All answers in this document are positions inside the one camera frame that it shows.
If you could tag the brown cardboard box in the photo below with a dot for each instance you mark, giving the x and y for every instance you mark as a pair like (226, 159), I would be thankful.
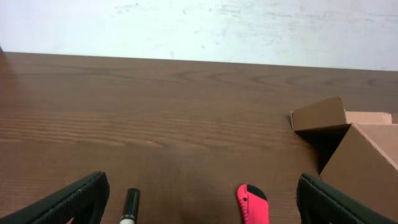
(357, 149)

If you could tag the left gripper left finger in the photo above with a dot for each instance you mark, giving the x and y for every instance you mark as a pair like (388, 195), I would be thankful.
(83, 201)

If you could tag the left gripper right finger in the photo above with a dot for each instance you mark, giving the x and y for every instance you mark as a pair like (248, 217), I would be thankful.
(320, 203)

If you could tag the black marker pen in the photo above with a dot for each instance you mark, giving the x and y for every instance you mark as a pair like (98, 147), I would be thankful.
(131, 207)

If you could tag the red utility knife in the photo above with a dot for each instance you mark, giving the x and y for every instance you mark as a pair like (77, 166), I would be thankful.
(253, 204)

